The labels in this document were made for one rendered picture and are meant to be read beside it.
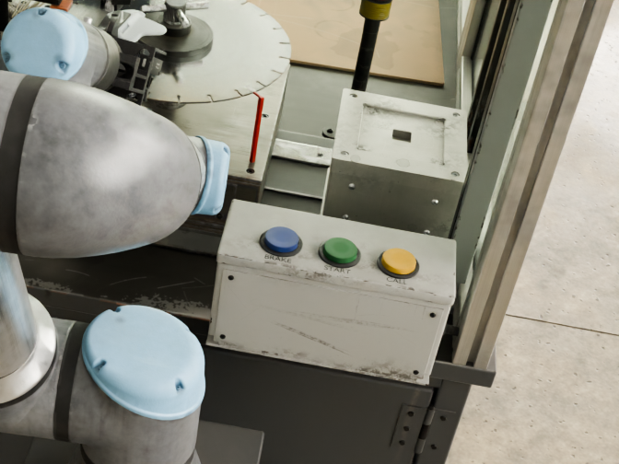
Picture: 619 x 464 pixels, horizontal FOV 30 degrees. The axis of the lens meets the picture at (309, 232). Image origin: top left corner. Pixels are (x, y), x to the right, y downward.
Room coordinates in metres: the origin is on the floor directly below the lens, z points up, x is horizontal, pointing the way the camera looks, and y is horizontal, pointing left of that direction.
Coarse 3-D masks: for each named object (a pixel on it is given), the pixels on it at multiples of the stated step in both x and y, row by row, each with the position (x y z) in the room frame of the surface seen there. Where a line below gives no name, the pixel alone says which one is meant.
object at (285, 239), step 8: (272, 232) 1.06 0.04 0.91; (280, 232) 1.06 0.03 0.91; (288, 232) 1.07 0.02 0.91; (264, 240) 1.05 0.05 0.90; (272, 240) 1.05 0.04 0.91; (280, 240) 1.05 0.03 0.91; (288, 240) 1.05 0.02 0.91; (296, 240) 1.05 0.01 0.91; (272, 248) 1.04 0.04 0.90; (280, 248) 1.04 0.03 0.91; (288, 248) 1.04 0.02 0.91; (296, 248) 1.05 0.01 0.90
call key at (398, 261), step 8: (384, 256) 1.06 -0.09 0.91; (392, 256) 1.06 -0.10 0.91; (400, 256) 1.06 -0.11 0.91; (408, 256) 1.06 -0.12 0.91; (384, 264) 1.05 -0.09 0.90; (392, 264) 1.04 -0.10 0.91; (400, 264) 1.05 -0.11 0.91; (408, 264) 1.05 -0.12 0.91; (392, 272) 1.04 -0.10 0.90; (400, 272) 1.04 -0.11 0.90; (408, 272) 1.04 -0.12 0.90
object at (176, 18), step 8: (168, 0) 1.39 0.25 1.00; (176, 0) 1.40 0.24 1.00; (144, 8) 1.37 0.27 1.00; (152, 8) 1.37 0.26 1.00; (160, 8) 1.38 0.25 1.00; (168, 8) 1.38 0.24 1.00; (176, 8) 1.38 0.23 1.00; (184, 8) 1.39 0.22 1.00; (192, 8) 1.40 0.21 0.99; (200, 8) 1.41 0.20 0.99; (168, 16) 1.38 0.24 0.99; (176, 16) 1.37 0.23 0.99; (184, 16) 1.37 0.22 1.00; (176, 24) 1.38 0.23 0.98; (184, 24) 1.35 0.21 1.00
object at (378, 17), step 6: (366, 0) 1.52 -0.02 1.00; (372, 0) 1.52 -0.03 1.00; (360, 6) 1.53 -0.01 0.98; (366, 6) 1.52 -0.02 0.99; (372, 6) 1.51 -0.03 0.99; (378, 6) 1.51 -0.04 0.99; (384, 6) 1.52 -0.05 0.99; (390, 6) 1.53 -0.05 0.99; (360, 12) 1.53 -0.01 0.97; (366, 12) 1.52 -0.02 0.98; (372, 12) 1.51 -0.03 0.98; (378, 12) 1.51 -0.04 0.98; (384, 12) 1.52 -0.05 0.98; (366, 18) 1.52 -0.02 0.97; (372, 18) 1.51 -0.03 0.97; (378, 18) 1.51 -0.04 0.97; (384, 18) 1.52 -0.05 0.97
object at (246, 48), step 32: (96, 0) 1.45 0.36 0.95; (160, 0) 1.49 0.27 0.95; (192, 0) 1.51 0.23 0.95; (224, 0) 1.53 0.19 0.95; (224, 32) 1.43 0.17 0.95; (256, 32) 1.45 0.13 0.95; (192, 64) 1.33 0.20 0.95; (224, 64) 1.34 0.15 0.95; (256, 64) 1.36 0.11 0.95; (160, 96) 1.24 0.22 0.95; (192, 96) 1.25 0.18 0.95; (224, 96) 1.27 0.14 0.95
